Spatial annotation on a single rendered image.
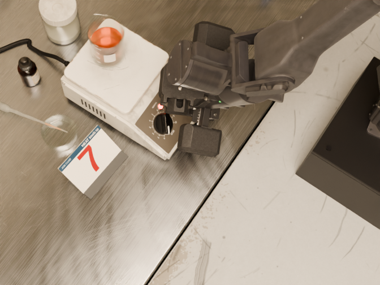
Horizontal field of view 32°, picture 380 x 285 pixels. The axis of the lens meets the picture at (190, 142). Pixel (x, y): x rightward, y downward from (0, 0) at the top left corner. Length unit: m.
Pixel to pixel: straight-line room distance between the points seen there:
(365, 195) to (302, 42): 0.32
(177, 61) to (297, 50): 0.15
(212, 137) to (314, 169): 0.17
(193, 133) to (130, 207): 0.18
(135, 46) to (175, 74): 0.22
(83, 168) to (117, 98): 0.12
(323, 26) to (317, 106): 0.40
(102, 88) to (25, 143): 0.16
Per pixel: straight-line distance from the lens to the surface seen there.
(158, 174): 1.03
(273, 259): 1.02
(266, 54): 0.78
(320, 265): 1.03
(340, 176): 0.97
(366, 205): 1.02
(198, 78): 0.79
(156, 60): 1.00
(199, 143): 0.91
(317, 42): 0.75
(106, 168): 1.03
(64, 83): 1.02
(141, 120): 0.99
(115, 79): 0.99
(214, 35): 0.94
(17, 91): 1.10
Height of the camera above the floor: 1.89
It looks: 70 degrees down
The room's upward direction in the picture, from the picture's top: 11 degrees clockwise
